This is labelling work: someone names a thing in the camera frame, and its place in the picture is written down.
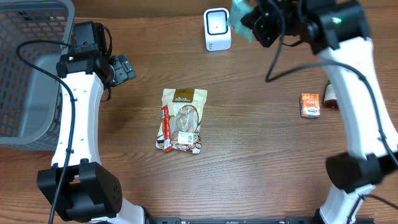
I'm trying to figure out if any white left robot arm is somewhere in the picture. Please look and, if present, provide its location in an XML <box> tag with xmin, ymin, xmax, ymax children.
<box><xmin>37</xmin><ymin>54</ymin><xmax>146</xmax><ymax>224</ymax></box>

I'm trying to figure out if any green-lidded sauce jar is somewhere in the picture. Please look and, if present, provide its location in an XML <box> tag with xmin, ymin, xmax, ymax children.
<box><xmin>323</xmin><ymin>80</ymin><xmax>338</xmax><ymax>109</ymax></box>

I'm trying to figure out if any red snack stick wrapper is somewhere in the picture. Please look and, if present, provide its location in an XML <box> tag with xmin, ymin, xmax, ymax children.
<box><xmin>161</xmin><ymin>105</ymin><xmax>172</xmax><ymax>152</ymax></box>

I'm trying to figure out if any small orange snack box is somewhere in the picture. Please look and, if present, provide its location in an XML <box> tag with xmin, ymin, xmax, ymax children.
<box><xmin>300</xmin><ymin>93</ymin><xmax>320</xmax><ymax>118</ymax></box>

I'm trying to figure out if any grey plastic basket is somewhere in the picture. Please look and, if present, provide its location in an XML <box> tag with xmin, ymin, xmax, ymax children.
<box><xmin>1</xmin><ymin>0</ymin><xmax>75</xmax><ymax>151</ymax></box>

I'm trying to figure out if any beige nut snack bag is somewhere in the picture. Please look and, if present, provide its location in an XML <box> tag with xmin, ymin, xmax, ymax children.
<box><xmin>155</xmin><ymin>88</ymin><xmax>208</xmax><ymax>154</ymax></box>

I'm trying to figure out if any teal snack packet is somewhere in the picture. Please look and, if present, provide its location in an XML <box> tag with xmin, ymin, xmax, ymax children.
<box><xmin>227</xmin><ymin>0</ymin><xmax>254</xmax><ymax>42</ymax></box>

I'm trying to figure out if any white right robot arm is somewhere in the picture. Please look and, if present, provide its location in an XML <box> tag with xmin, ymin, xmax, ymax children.
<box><xmin>229</xmin><ymin>0</ymin><xmax>397</xmax><ymax>223</ymax></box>

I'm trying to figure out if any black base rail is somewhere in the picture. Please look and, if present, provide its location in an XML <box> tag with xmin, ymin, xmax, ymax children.
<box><xmin>150</xmin><ymin>217</ymin><xmax>312</xmax><ymax>224</ymax></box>

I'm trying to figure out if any white barcode scanner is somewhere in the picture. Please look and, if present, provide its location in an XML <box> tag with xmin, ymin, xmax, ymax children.
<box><xmin>203</xmin><ymin>7</ymin><xmax>231</xmax><ymax>52</ymax></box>

